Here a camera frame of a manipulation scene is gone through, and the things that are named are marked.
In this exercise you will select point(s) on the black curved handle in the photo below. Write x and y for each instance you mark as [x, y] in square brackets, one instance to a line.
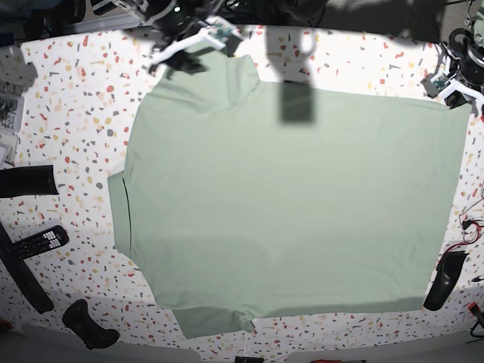
[27, 181]
[448, 272]

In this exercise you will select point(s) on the black TV remote control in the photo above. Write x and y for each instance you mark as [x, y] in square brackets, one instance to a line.
[42, 242]

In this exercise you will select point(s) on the black curved handle left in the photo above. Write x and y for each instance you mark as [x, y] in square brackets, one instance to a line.
[27, 181]

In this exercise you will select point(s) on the light green T-shirt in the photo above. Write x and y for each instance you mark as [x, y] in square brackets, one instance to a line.
[242, 199]

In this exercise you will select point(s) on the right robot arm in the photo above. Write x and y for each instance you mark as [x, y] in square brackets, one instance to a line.
[149, 11]

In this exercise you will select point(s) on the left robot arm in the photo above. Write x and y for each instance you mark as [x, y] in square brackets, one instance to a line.
[476, 27]

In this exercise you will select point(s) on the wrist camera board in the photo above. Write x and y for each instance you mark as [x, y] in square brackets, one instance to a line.
[224, 31]
[434, 84]

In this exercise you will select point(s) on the black curved handle right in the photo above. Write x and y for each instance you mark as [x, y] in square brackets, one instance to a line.
[448, 272]

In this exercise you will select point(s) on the long black bar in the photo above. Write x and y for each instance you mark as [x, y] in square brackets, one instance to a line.
[23, 277]

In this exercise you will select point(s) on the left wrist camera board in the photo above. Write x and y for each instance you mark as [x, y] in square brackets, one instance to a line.
[434, 84]

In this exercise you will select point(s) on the black game controller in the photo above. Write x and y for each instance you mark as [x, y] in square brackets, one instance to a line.
[94, 336]

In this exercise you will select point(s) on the small black box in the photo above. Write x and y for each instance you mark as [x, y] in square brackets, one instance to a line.
[246, 359]

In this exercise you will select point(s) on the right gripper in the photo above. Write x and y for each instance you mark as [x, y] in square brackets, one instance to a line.
[179, 30]

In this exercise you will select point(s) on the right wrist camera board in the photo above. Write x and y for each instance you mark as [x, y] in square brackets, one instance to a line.
[224, 31]

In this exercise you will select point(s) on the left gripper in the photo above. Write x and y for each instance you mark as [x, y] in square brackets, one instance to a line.
[464, 70]

